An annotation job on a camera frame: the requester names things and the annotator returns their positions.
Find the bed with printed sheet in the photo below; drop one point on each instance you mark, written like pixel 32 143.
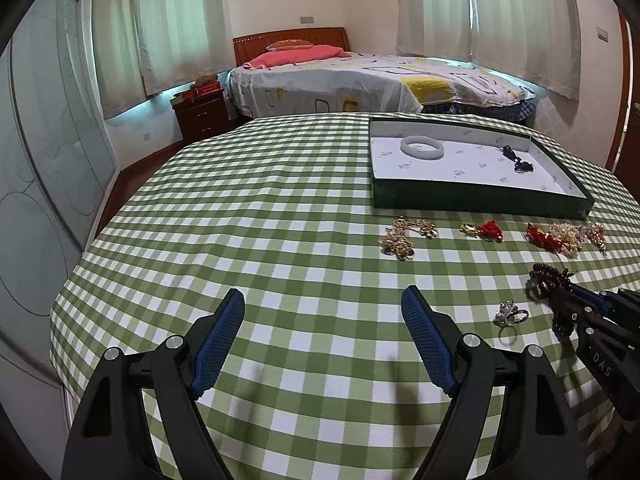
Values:
pixel 360 80

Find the wall switch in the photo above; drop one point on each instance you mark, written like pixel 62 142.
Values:
pixel 603 35

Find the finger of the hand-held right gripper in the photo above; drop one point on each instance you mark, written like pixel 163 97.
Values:
pixel 587 297
pixel 570 315

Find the pink pillow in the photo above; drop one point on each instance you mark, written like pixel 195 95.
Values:
pixel 290 56

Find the green tray white lining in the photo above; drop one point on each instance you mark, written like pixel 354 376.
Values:
pixel 450 170

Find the white curtain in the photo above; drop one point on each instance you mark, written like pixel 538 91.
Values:
pixel 117 25
pixel 432 7
pixel 185 20
pixel 525 25

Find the dark wooden nightstand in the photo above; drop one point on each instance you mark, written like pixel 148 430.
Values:
pixel 202 117

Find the white jade bangle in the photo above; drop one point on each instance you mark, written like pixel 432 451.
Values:
pixel 407 150

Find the brown wooden door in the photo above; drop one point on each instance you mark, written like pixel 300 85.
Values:
pixel 625 110

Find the green checked tablecloth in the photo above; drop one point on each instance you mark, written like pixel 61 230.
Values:
pixel 280 200

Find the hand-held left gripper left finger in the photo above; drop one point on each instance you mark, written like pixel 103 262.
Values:
pixel 217 340

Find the orange pillow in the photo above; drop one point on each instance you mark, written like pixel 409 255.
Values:
pixel 290 43

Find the glass door wardrobe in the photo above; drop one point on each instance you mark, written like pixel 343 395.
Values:
pixel 45 160

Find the red box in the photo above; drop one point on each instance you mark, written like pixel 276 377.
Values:
pixel 205 91

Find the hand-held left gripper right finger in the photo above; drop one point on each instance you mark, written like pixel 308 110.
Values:
pixel 425 330

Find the wooden headboard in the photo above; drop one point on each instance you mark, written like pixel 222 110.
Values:
pixel 260 40

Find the brown plush toy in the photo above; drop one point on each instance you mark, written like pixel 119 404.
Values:
pixel 206 80

